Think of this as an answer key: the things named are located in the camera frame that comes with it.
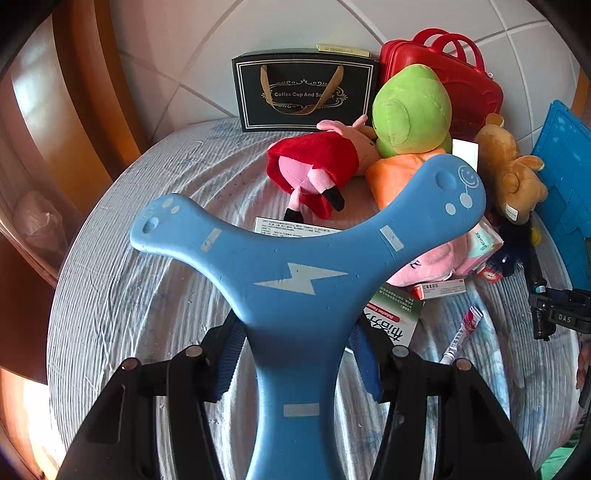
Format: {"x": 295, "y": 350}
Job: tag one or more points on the ointment tube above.
{"x": 461, "y": 334}

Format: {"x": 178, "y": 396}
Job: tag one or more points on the red hard-shell suitcase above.
{"x": 466, "y": 87}

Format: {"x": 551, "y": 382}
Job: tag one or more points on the dark blue bristle brush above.
{"x": 508, "y": 251}

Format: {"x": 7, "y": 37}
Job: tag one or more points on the red dress pig plush toy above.
{"x": 314, "y": 161}

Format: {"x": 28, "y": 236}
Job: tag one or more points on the blue boomerang-shaped board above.
{"x": 300, "y": 286}

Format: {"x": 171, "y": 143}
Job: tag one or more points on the small red and white box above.
{"x": 441, "y": 290}

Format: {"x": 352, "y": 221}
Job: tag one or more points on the pastel tissue pack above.
{"x": 485, "y": 242}

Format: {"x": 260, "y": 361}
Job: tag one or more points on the pink pig plush toy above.
{"x": 425, "y": 267}

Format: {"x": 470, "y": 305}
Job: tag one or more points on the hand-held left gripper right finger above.
{"x": 367, "y": 364}

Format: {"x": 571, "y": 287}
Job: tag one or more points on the white cardboard box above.
{"x": 465, "y": 150}

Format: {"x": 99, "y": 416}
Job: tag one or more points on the clear plastic bag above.
{"x": 37, "y": 219}

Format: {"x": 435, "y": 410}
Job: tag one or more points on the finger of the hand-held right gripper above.
{"x": 568, "y": 297}
{"x": 570, "y": 318}

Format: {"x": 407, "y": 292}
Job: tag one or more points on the person's right hand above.
{"x": 584, "y": 369}

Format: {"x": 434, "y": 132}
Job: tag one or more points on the dark wooden nightstand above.
{"x": 23, "y": 323}

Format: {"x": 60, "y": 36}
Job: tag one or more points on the green bag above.
{"x": 561, "y": 464}

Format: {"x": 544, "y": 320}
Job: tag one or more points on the red green medicine box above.
{"x": 392, "y": 318}

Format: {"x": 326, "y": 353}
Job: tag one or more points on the small gold box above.
{"x": 344, "y": 50}

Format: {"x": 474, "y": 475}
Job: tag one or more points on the white padded wooden headboard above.
{"x": 184, "y": 37}

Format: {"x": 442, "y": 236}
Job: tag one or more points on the blue plastic crate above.
{"x": 563, "y": 184}

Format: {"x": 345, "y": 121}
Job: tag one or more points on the small red packet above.
{"x": 489, "y": 275}

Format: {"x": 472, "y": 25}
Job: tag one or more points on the brown bear plush toy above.
{"x": 503, "y": 161}

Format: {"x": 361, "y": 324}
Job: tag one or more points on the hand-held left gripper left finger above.
{"x": 228, "y": 364}

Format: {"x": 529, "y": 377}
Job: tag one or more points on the black flashlight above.
{"x": 538, "y": 277}

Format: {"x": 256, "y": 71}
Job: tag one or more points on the yellow toy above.
{"x": 536, "y": 235}

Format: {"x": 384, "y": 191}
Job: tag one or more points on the green and orange plush toy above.
{"x": 411, "y": 106}

